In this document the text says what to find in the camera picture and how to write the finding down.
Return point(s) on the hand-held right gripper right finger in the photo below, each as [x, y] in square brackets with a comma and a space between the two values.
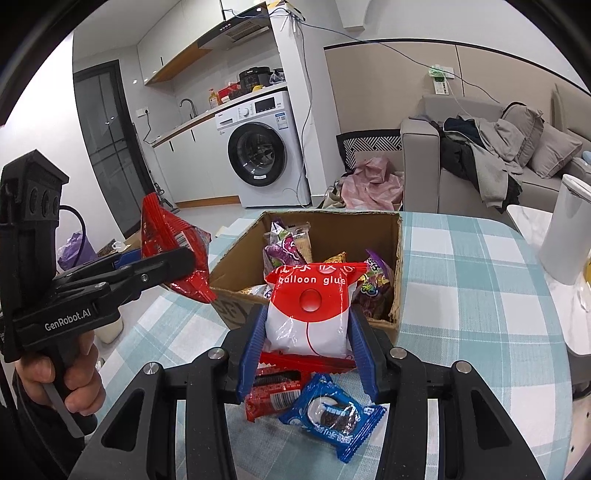
[364, 360]

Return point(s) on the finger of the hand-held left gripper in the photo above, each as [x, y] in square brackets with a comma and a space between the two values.
[157, 272]
[127, 259]

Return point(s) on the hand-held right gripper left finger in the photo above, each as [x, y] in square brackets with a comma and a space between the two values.
[251, 355]

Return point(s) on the red noodle snack packet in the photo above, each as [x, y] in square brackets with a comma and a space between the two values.
[166, 230]

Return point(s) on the red cookie packet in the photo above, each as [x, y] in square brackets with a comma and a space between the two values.
[272, 394]

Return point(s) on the blue cookie packet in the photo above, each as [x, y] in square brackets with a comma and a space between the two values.
[332, 415]

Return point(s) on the white red packet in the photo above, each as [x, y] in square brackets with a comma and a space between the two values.
[309, 323]

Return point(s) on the brown cardboard box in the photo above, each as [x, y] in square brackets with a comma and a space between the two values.
[238, 265]

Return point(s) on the purple snack packet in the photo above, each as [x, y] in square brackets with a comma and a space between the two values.
[281, 251]

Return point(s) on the clear cracker packet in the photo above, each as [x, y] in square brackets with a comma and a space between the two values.
[302, 244]

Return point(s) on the person's left forearm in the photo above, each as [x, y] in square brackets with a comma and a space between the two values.
[37, 438]

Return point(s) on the person's left hand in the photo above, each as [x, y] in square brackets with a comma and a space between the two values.
[83, 385]

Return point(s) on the purple plastic bag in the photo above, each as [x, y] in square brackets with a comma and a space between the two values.
[70, 251]

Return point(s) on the clear noodle packet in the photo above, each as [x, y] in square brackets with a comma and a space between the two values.
[254, 291]

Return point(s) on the small purple candy packet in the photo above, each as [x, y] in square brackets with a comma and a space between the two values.
[375, 290]

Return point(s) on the stick vacuum cleaner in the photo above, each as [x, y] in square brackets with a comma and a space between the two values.
[164, 196]

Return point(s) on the orange snack packet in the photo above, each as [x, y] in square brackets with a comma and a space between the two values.
[335, 258]

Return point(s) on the dark glass door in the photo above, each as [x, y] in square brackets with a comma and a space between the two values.
[106, 147]

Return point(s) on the checkered tablecloth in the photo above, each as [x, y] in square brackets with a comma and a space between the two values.
[461, 300]

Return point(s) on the white kitchen cabinet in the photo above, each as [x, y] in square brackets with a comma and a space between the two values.
[194, 157]

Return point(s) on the white washing machine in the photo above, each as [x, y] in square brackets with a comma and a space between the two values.
[263, 147]

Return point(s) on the kitchen faucet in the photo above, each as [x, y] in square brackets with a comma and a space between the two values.
[187, 104]

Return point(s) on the pink cloth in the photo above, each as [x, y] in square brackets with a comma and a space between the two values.
[374, 182]

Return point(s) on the yellow bottle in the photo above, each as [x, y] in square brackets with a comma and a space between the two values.
[213, 99]

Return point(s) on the red box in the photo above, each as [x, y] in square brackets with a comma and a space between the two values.
[228, 92]

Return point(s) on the grey sofa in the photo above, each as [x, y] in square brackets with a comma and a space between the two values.
[420, 166]

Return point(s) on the black rice cooker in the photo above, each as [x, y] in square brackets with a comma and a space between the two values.
[254, 78]

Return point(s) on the black white patterned basket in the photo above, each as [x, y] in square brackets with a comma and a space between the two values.
[369, 143]

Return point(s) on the pile of clothes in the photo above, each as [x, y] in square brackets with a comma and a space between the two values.
[480, 157]

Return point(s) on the white cylindrical bin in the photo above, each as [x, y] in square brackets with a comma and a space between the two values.
[565, 230]

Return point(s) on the yellow plastic bag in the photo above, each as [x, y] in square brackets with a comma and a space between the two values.
[588, 272]

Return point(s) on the range hood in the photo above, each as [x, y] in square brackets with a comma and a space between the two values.
[235, 30]

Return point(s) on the grey cushion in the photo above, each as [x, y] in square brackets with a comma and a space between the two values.
[524, 129]
[556, 152]

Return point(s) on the wall cabinet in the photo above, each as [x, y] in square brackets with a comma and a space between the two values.
[171, 50]

